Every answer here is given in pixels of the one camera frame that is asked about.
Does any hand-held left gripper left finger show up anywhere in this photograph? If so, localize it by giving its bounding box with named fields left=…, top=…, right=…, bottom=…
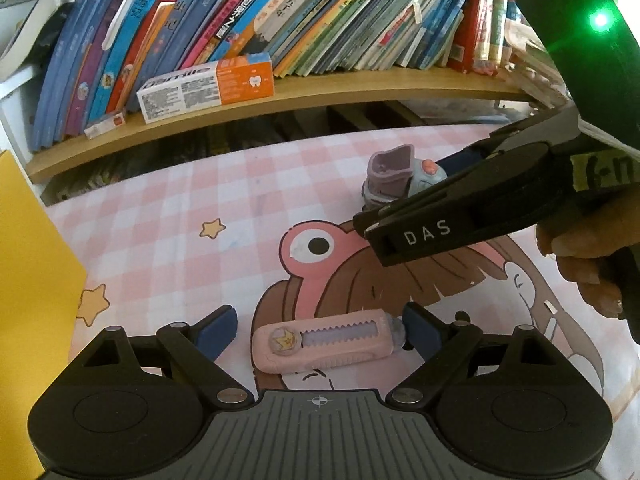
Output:
left=82, top=304, right=254, bottom=408

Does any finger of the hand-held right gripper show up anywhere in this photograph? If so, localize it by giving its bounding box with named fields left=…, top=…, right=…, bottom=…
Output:
left=435, top=109, right=579, bottom=177
left=352, top=158, right=502, bottom=267

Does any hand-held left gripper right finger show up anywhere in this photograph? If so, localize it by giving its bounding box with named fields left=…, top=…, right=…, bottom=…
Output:
left=390, top=302, right=562, bottom=406

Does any purple toy car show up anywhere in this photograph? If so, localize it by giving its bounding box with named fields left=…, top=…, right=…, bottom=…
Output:
left=360, top=143, right=448, bottom=212

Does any pink utility knife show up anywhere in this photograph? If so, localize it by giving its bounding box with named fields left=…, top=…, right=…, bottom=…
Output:
left=251, top=308, right=406, bottom=375

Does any person's right hand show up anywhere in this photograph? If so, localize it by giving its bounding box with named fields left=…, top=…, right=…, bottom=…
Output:
left=536, top=199, right=632, bottom=321

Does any pile of pale papers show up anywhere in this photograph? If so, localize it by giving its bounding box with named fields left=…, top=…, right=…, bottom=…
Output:
left=500, top=10, right=578, bottom=113

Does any pink checked printed mat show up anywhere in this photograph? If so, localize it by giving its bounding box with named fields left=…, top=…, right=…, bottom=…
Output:
left=42, top=127, right=640, bottom=480

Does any curved wooden shelf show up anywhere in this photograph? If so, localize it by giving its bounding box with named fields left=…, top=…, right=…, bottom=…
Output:
left=25, top=67, right=543, bottom=184

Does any row of colourful books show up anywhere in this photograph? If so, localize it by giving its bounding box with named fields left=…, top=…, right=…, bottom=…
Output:
left=27, top=0, right=527, bottom=153

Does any small white red box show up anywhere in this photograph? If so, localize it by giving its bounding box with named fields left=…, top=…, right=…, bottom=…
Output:
left=83, top=112, right=127, bottom=140

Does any white orange toothpaste box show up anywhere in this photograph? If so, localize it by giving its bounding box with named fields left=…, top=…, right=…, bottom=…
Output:
left=136, top=53, right=275, bottom=125

